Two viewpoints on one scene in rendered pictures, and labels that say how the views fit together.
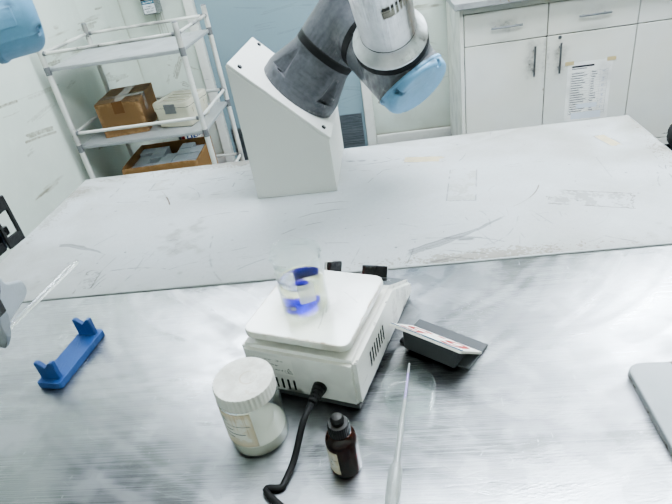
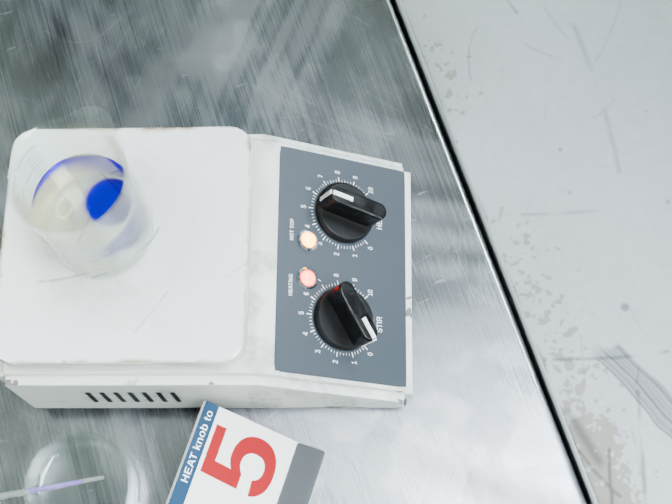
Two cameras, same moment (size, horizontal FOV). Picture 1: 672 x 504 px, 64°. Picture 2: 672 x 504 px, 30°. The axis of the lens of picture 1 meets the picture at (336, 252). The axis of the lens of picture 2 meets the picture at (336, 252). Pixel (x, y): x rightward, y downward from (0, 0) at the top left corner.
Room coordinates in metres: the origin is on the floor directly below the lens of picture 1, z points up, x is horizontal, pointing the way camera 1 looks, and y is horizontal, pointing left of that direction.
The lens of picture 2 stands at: (0.50, -0.21, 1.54)
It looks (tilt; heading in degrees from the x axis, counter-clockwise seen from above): 71 degrees down; 72
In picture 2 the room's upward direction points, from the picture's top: 9 degrees counter-clockwise
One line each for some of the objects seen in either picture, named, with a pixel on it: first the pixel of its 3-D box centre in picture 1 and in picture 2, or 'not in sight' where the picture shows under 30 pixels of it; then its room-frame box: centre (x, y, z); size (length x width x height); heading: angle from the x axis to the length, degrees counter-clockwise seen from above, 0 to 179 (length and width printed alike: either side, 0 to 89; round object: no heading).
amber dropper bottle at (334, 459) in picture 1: (341, 440); not in sight; (0.33, 0.02, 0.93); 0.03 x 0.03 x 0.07
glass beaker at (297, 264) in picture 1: (299, 278); (87, 196); (0.46, 0.04, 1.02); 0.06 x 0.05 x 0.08; 40
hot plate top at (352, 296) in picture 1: (316, 305); (125, 243); (0.47, 0.03, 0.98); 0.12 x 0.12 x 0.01; 63
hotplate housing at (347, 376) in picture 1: (331, 320); (194, 271); (0.49, 0.02, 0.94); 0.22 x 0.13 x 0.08; 153
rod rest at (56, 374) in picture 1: (68, 349); not in sight; (0.55, 0.36, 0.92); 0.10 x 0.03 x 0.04; 164
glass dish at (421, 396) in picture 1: (409, 391); (82, 489); (0.39, -0.05, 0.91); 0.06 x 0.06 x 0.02
